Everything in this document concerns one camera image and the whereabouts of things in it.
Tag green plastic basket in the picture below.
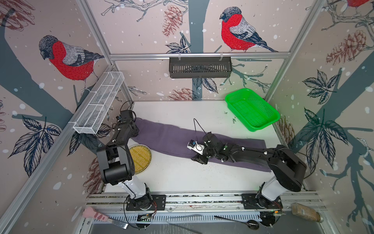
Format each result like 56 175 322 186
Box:
225 88 281 132

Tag white mesh wall shelf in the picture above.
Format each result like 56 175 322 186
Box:
73 71 124 135

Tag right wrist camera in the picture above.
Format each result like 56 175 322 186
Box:
187 140 205 155

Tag purple trousers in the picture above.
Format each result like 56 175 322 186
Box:
132 119 271 172

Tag horizontal aluminium frame bar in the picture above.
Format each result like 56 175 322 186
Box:
109 52 291 61

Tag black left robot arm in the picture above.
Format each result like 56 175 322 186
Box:
97 118 153 210

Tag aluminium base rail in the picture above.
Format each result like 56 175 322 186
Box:
86 192 326 226

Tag yellow round woven mat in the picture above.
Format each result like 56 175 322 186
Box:
130 144 152 174

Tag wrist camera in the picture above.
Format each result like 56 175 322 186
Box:
187 140 205 155
116 110 136 122

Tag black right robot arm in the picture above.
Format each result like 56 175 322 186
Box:
187 132 307 209

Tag pink handled spatula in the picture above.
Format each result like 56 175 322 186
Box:
82 207 128 229

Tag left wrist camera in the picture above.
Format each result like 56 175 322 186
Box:
116 110 136 122

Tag black spoon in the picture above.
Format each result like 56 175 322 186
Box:
214 215 260 231

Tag black hanging wire basket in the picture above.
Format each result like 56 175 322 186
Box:
169 57 232 79

